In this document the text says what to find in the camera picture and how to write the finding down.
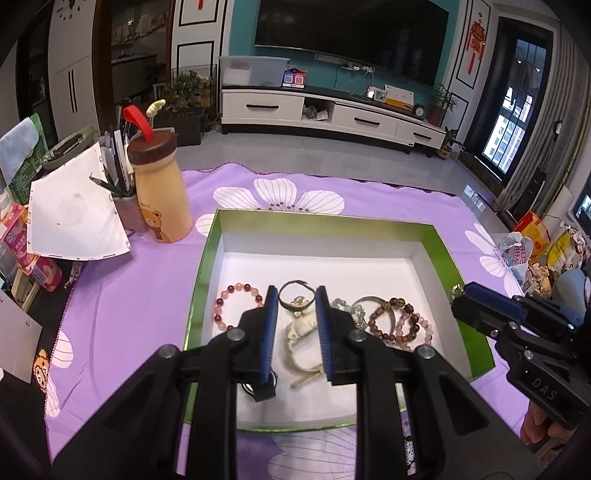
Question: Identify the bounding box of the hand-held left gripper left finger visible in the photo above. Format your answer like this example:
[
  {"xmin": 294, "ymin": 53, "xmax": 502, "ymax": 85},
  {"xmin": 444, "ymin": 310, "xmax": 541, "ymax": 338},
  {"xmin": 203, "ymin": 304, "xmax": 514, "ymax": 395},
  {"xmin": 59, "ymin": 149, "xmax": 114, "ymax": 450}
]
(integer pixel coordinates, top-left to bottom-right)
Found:
[{"xmin": 53, "ymin": 285, "xmax": 280, "ymax": 480}]

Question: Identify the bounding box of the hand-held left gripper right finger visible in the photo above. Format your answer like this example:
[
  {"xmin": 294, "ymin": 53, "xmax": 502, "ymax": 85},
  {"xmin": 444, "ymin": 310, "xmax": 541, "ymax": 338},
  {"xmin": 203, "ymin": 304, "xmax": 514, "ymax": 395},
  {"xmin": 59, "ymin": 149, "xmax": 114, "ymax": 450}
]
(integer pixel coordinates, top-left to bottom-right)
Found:
[{"xmin": 315, "ymin": 285, "xmax": 541, "ymax": 480}]

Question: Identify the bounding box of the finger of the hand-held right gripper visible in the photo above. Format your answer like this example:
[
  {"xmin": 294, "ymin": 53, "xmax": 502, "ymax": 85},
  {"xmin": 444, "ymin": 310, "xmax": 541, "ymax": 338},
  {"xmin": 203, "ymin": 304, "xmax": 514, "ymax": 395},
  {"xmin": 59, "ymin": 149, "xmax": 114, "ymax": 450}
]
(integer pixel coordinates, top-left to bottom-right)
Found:
[
  {"xmin": 451, "ymin": 297, "xmax": 509, "ymax": 341},
  {"xmin": 463, "ymin": 282, "xmax": 528, "ymax": 325}
]

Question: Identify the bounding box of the white jade bracelet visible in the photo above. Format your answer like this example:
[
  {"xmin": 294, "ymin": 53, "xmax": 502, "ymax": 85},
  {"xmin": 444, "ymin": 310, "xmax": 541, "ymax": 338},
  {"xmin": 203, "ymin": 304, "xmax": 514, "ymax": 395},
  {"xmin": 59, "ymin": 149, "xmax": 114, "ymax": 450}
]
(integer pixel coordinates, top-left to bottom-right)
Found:
[{"xmin": 278, "ymin": 314, "xmax": 329, "ymax": 389}]

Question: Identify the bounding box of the pale jade bracelet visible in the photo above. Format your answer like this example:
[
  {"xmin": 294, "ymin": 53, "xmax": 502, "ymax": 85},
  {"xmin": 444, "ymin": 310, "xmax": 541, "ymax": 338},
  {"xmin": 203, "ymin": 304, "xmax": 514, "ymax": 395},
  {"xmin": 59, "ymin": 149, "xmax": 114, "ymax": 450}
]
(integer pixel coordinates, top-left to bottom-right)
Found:
[{"xmin": 329, "ymin": 298, "xmax": 370, "ymax": 329}]

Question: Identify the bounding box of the pink bead bracelet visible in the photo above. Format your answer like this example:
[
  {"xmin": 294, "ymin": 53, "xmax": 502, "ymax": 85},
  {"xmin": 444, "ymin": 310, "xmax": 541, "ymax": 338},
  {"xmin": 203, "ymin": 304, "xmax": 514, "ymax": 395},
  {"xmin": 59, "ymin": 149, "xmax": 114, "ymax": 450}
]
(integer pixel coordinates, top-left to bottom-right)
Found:
[{"xmin": 392, "ymin": 310, "xmax": 435, "ymax": 352}]

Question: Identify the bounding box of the brown wooden bead bracelet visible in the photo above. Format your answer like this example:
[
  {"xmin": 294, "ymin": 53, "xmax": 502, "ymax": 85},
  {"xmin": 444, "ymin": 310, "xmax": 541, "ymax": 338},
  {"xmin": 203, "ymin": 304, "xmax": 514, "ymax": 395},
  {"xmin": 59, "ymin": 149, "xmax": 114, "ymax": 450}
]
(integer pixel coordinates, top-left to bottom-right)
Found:
[{"xmin": 368, "ymin": 297, "xmax": 421, "ymax": 345}]

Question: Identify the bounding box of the silver bangle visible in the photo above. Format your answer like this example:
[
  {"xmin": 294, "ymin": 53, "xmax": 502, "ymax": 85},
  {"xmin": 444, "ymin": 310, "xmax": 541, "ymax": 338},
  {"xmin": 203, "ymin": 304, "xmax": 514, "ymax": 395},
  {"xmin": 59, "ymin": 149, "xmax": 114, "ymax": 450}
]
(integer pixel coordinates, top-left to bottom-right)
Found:
[{"xmin": 351, "ymin": 296, "xmax": 394, "ymax": 334}]

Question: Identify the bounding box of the red bead bracelet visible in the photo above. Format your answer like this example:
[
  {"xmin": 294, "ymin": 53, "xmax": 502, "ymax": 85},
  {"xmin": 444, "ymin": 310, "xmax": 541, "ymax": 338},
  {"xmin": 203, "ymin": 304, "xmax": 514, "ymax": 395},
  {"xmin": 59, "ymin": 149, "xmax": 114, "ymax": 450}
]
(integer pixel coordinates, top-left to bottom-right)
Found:
[{"xmin": 213, "ymin": 282, "xmax": 265, "ymax": 331}]

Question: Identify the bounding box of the thin dark bangle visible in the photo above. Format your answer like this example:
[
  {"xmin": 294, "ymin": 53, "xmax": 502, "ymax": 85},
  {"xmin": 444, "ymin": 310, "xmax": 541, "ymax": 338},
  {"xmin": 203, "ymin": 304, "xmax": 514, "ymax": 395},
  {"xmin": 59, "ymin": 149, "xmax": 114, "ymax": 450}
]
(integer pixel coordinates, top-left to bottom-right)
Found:
[{"xmin": 278, "ymin": 279, "xmax": 317, "ymax": 311}]

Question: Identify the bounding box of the green jewelry box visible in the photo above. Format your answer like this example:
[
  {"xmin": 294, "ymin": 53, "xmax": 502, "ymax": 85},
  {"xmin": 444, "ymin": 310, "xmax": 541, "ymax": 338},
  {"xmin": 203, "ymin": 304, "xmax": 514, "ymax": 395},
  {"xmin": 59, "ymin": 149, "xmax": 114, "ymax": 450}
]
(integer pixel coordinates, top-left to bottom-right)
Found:
[{"xmin": 183, "ymin": 209, "xmax": 496, "ymax": 433}]

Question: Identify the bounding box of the person's right hand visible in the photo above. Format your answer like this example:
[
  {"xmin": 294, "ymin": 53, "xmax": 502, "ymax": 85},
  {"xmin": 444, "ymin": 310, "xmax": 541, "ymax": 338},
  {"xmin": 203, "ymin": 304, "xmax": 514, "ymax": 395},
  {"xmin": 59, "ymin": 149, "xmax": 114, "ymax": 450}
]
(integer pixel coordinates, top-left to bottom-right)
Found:
[{"xmin": 520, "ymin": 401, "xmax": 574, "ymax": 446}]

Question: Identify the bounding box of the white plastic bag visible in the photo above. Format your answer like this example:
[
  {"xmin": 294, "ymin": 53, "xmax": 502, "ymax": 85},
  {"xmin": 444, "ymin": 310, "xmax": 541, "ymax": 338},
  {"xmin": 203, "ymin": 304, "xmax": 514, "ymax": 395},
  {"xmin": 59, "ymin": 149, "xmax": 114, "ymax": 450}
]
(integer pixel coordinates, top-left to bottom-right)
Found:
[{"xmin": 491, "ymin": 232, "xmax": 535, "ymax": 297}]

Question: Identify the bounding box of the yellow snack bag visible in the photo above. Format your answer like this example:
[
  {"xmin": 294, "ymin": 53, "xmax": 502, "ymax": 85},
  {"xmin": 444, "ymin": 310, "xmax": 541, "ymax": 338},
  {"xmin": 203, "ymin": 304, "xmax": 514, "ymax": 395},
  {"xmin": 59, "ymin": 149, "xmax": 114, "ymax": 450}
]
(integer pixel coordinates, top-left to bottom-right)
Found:
[{"xmin": 512, "ymin": 210, "xmax": 553, "ymax": 253}]

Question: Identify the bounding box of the purple floral tablecloth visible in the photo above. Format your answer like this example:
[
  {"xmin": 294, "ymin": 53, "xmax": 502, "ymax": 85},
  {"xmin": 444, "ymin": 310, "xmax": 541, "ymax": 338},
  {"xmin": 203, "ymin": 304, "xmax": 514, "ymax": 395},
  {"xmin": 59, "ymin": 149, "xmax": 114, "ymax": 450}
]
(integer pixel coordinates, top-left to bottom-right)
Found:
[{"xmin": 44, "ymin": 162, "xmax": 528, "ymax": 480}]

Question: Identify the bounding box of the small potted plant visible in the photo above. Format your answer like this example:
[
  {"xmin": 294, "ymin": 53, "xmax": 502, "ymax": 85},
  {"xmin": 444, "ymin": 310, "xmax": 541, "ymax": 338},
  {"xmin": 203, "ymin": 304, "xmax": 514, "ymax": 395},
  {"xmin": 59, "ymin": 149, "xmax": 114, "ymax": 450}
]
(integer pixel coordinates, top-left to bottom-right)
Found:
[{"xmin": 436, "ymin": 127, "xmax": 465, "ymax": 160}]

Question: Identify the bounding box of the grey curtain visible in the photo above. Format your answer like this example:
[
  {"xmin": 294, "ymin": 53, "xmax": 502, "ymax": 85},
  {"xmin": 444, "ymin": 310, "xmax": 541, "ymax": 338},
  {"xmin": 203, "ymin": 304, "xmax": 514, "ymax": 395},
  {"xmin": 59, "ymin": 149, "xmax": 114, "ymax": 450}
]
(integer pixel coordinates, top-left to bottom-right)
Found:
[{"xmin": 498, "ymin": 28, "xmax": 583, "ymax": 223}]

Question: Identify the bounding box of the beige bear bottle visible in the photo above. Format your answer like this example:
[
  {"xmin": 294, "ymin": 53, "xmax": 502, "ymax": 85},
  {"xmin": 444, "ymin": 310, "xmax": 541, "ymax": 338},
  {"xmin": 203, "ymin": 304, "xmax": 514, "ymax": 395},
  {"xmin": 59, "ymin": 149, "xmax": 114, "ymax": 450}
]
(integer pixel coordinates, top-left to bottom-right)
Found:
[{"xmin": 122, "ymin": 105, "xmax": 194, "ymax": 244}]

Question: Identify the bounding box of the balcony window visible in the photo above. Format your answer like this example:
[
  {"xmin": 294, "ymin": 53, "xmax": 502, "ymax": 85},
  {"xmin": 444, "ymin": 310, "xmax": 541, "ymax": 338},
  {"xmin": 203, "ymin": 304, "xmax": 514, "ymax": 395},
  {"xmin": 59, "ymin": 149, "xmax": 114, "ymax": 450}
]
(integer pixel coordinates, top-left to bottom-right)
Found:
[{"xmin": 480, "ymin": 38, "xmax": 544, "ymax": 170}]

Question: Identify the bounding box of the grey pen holder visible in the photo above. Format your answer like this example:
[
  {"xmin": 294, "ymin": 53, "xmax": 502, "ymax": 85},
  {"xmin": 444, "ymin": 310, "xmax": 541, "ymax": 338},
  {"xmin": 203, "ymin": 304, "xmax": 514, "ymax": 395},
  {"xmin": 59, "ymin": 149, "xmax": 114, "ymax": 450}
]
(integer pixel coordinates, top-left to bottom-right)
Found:
[{"xmin": 90, "ymin": 129, "xmax": 149, "ymax": 234}]

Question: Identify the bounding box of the potted plant in brown pot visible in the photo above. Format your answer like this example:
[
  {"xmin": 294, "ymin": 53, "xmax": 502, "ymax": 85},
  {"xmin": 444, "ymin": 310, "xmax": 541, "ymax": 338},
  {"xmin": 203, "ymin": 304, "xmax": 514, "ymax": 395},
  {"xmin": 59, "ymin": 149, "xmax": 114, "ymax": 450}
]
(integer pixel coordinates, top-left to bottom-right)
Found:
[{"xmin": 427, "ymin": 83, "xmax": 459, "ymax": 128}]

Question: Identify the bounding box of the white desk calendar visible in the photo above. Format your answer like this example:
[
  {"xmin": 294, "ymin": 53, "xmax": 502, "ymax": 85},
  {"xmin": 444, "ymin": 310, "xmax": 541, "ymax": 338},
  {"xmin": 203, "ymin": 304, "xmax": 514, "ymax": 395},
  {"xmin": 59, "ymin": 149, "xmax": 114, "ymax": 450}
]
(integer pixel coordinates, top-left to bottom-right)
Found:
[{"xmin": 383, "ymin": 84, "xmax": 414, "ymax": 107}]

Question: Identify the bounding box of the dark bear print cloth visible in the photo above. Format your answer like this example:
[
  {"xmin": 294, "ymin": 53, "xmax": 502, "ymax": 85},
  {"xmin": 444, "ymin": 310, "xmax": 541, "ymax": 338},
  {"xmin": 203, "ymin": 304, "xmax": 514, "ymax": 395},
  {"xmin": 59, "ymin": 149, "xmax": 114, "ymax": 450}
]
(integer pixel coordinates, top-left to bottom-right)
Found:
[{"xmin": 25, "ymin": 258, "xmax": 89, "ymax": 395}]

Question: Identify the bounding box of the white curved paper sheet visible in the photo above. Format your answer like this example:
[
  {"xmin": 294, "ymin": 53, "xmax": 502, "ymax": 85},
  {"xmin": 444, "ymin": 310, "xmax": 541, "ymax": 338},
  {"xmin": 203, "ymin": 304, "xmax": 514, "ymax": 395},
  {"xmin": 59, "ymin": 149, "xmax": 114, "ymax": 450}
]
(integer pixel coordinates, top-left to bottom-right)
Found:
[{"xmin": 26, "ymin": 141, "xmax": 133, "ymax": 262}]

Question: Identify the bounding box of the white television cabinet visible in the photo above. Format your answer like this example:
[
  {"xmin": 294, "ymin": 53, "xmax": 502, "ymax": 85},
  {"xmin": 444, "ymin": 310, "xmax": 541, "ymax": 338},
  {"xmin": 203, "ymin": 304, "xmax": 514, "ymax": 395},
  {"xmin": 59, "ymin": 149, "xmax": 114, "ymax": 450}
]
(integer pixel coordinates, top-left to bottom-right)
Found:
[{"xmin": 220, "ymin": 84, "xmax": 447, "ymax": 156}]

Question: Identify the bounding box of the black planter with plants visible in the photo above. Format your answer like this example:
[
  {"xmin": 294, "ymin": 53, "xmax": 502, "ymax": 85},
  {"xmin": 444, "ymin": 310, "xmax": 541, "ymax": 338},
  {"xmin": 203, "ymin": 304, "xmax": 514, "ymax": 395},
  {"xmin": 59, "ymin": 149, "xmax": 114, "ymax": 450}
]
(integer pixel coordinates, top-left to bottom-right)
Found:
[{"xmin": 152, "ymin": 70, "xmax": 216, "ymax": 148}]

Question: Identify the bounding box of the white box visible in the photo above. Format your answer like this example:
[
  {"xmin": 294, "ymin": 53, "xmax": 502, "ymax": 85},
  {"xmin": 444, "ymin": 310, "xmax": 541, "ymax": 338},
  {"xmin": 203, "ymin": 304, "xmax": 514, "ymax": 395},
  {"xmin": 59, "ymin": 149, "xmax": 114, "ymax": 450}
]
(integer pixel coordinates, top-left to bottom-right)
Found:
[{"xmin": 0, "ymin": 290, "xmax": 44, "ymax": 385}]

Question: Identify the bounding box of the blue and red code stand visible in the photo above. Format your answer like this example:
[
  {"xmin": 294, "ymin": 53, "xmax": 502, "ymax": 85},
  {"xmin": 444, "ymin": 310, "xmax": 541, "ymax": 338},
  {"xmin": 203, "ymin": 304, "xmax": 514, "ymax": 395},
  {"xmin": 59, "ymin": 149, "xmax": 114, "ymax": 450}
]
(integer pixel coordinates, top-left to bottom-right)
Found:
[{"xmin": 281, "ymin": 67, "xmax": 308, "ymax": 89}]

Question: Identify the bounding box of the clear plastic storage box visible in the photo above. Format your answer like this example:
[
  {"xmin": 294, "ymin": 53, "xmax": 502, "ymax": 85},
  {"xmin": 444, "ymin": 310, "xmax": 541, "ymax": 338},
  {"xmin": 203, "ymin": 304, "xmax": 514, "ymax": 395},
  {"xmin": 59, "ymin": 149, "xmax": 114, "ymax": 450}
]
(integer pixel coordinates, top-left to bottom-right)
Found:
[{"xmin": 218, "ymin": 55, "xmax": 291, "ymax": 89}]

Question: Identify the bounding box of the green bowl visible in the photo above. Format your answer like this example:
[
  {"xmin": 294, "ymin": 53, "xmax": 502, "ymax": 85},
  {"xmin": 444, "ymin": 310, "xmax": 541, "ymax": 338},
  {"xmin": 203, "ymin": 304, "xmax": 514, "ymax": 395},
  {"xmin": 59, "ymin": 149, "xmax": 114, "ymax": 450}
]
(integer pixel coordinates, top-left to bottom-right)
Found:
[{"xmin": 41, "ymin": 126, "xmax": 96, "ymax": 172}]

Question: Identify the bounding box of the green carton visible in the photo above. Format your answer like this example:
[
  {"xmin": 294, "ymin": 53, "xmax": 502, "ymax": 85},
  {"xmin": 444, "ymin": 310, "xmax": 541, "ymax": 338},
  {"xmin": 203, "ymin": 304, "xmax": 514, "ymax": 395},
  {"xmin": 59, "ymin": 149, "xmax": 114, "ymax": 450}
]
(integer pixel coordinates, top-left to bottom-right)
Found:
[{"xmin": 8, "ymin": 114, "xmax": 48, "ymax": 205}]

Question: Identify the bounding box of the white wardrobe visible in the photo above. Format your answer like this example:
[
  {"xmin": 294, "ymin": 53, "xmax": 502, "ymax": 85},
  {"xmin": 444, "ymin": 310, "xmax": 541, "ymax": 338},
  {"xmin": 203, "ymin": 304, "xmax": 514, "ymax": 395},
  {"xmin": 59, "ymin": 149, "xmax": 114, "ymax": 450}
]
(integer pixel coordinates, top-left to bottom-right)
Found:
[{"xmin": 47, "ymin": 54, "xmax": 100, "ymax": 136}]

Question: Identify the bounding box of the light blue towel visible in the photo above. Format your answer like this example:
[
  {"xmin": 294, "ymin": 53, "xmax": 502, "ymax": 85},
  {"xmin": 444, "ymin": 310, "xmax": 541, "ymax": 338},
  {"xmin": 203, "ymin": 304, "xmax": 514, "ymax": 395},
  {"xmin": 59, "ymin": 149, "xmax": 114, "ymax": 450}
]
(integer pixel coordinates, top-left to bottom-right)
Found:
[{"xmin": 0, "ymin": 119, "xmax": 40, "ymax": 179}]

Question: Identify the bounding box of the wall television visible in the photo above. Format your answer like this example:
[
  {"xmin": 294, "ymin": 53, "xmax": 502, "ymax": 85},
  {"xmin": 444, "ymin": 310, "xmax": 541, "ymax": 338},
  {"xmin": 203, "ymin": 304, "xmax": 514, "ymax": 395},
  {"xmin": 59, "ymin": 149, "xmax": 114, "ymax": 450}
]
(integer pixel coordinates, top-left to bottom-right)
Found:
[{"xmin": 254, "ymin": 0, "xmax": 450, "ymax": 88}]

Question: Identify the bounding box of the black wall clock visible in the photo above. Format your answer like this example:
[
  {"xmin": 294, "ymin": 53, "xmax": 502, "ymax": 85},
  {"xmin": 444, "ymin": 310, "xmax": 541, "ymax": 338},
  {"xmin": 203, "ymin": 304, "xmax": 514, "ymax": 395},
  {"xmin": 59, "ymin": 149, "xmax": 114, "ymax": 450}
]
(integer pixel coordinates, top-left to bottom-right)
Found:
[{"xmin": 54, "ymin": 0, "xmax": 89, "ymax": 20}]

